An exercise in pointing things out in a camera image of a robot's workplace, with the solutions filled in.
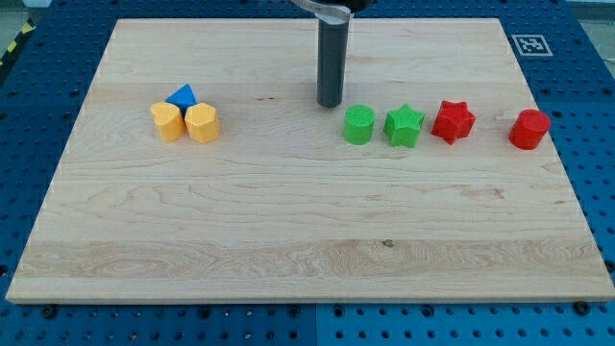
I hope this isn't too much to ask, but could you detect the red cylinder block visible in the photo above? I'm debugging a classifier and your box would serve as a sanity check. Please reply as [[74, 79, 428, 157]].
[[508, 110, 552, 150]]

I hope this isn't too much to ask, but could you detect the red star block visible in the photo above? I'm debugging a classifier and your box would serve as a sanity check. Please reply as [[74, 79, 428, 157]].
[[430, 100, 476, 145]]

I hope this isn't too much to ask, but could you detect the black bolt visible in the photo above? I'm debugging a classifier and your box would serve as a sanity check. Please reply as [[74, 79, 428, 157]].
[[40, 305, 58, 319], [573, 301, 591, 316]]

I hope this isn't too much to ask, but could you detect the yellow heart block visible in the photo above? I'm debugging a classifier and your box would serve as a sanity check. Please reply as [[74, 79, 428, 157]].
[[150, 102, 185, 142]]

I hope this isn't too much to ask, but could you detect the blue triangular block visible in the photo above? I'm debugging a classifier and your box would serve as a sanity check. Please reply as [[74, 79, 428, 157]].
[[165, 84, 198, 116]]

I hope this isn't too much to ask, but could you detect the light wooden board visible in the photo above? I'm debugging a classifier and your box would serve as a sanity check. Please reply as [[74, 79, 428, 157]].
[[7, 18, 614, 305]]

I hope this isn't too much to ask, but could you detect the green cylinder block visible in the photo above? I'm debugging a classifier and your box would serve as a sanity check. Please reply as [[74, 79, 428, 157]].
[[343, 105, 376, 145]]

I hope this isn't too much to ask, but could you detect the silver clamp robot end mount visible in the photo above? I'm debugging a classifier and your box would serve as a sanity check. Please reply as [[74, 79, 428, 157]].
[[290, 0, 373, 24]]

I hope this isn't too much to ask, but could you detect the yellow hexagon block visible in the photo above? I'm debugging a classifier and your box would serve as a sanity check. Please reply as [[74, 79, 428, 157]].
[[184, 103, 220, 143]]

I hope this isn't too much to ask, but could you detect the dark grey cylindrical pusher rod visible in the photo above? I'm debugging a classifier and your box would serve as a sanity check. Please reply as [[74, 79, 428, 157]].
[[317, 19, 349, 108]]

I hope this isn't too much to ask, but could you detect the black bolt front right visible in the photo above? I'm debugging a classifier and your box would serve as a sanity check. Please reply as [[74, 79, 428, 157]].
[[573, 301, 591, 316]]

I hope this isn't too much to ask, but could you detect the black bolt front left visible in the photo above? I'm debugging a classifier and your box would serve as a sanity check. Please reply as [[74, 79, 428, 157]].
[[40, 305, 58, 319]]

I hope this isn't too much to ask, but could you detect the green star block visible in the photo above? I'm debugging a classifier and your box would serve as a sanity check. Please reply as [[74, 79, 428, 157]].
[[383, 104, 425, 148]]

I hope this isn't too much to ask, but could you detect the white fiducial marker tag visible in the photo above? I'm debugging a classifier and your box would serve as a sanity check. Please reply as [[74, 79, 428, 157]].
[[512, 35, 553, 57]]

